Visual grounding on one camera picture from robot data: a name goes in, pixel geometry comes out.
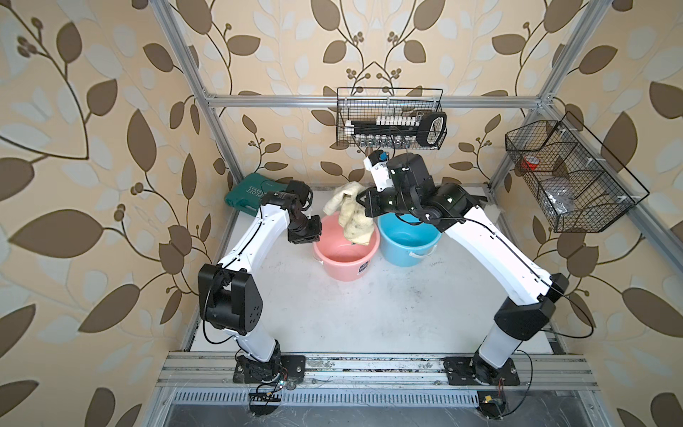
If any silver foil bag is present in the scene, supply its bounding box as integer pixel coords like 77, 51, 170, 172
541, 177, 576, 215

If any black wire basket wall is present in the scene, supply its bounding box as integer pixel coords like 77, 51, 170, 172
335, 86, 448, 151
505, 111, 650, 233

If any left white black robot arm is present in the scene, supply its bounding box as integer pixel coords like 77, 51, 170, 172
197, 181, 322, 368

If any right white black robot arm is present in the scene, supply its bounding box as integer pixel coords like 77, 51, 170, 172
357, 151, 568, 381

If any blue plastic bucket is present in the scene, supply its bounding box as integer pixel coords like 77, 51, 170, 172
377, 213, 441, 267

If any black socket set holder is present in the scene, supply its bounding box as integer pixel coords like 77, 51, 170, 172
341, 111, 448, 149

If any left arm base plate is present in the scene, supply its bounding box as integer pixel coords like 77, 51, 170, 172
232, 355, 306, 385

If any black wire basket back wall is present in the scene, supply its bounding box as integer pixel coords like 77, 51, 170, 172
335, 86, 448, 151

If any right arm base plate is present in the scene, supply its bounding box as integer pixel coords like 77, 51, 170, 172
443, 355, 521, 386

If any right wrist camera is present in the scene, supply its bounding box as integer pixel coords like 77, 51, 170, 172
363, 149, 394, 192

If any black wire basket right wall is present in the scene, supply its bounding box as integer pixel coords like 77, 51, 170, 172
505, 111, 650, 233

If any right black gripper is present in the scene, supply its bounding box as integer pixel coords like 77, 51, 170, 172
358, 184, 420, 217

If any green plastic tool case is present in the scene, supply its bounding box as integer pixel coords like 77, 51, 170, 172
224, 173, 287, 216

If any yellow cloth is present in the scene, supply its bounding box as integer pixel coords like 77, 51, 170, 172
323, 181, 375, 246

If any aluminium front rail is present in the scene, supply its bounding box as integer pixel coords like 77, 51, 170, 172
157, 352, 599, 391

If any pink plastic bucket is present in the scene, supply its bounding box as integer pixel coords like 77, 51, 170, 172
313, 213, 381, 282

